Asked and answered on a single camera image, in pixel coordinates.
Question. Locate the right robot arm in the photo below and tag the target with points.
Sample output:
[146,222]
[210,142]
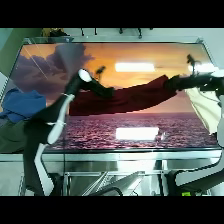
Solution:
[196,180]

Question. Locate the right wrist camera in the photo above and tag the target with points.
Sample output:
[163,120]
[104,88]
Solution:
[192,60]

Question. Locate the dark red T-shirt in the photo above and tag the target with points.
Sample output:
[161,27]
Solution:
[133,98]

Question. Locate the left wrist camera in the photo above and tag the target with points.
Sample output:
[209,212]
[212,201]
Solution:
[100,70]

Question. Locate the blue garment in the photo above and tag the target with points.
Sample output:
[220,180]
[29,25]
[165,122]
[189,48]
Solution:
[23,105]

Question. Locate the cream garment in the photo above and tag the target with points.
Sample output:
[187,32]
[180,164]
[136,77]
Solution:
[208,106]

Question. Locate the silver frame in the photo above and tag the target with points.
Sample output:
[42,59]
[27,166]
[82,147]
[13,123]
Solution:
[110,156]

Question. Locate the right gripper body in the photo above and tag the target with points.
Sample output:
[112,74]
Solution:
[176,83]

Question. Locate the dark green garment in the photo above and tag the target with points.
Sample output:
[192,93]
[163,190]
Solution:
[11,135]

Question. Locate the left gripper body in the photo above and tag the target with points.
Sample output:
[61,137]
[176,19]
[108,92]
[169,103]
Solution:
[105,91]

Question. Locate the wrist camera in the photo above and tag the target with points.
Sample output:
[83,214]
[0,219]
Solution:
[192,60]
[100,70]

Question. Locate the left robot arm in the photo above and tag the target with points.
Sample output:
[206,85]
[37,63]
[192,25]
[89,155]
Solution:
[56,116]

